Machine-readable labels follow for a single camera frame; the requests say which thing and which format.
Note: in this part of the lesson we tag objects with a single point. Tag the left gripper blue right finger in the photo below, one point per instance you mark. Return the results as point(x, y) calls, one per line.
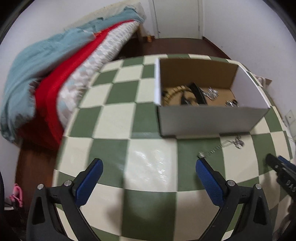
point(213, 182)

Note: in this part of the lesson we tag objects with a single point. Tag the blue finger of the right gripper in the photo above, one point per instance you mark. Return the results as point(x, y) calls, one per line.
point(286, 162)

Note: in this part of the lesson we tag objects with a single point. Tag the red bed sheet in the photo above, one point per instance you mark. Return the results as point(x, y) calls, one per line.
point(44, 128)

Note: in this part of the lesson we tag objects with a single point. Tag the teal blanket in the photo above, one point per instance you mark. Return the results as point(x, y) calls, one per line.
point(38, 59)

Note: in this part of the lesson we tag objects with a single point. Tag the white door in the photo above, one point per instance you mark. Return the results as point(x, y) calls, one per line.
point(177, 18)

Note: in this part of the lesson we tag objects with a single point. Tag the white wall socket strip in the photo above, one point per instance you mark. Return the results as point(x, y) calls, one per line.
point(290, 118)

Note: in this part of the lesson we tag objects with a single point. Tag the pink object on floor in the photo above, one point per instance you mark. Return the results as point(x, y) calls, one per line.
point(17, 196)

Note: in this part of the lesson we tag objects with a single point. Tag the black fitness band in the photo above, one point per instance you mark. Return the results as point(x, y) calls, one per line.
point(199, 97)

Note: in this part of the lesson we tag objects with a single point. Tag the small orange bottle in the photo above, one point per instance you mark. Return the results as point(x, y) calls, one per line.
point(149, 39)

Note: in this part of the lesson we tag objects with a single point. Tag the open cardboard box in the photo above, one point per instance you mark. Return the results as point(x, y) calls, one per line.
point(235, 100)

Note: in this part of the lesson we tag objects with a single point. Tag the green white checkered tablecloth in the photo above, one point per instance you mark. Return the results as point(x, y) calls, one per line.
point(149, 189)

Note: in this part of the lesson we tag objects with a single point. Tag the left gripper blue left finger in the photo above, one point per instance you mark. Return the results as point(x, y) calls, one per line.
point(86, 181)

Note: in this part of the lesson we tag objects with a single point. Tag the checkered grey white mattress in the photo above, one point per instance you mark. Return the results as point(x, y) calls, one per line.
point(71, 91)

